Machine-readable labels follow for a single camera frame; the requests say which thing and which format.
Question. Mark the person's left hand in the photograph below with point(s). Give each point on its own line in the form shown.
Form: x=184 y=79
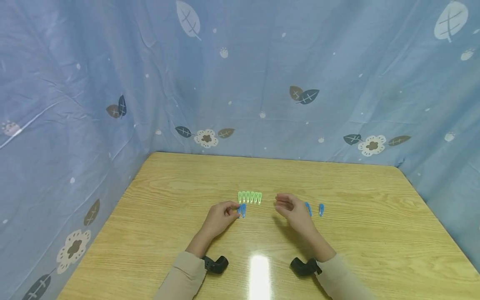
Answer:
x=218 y=221

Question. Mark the person's right hand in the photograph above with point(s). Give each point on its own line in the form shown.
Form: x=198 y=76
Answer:
x=300 y=218

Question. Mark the person's left fingers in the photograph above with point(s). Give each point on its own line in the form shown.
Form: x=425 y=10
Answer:
x=232 y=208

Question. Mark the person's right fingers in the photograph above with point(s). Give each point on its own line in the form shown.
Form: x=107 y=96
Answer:
x=285 y=202

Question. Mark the blue hair clip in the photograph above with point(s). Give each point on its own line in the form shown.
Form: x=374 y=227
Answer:
x=240 y=210
x=308 y=208
x=321 y=209
x=244 y=210

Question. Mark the person's right forearm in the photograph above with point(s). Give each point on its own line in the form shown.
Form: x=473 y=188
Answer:
x=333 y=271

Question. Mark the person's left forearm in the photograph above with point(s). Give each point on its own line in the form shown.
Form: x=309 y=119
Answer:
x=189 y=266

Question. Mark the row of green hair clips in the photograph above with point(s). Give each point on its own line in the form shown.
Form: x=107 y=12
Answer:
x=249 y=197

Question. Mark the black wrist band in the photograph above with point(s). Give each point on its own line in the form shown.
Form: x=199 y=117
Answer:
x=216 y=264
x=304 y=266

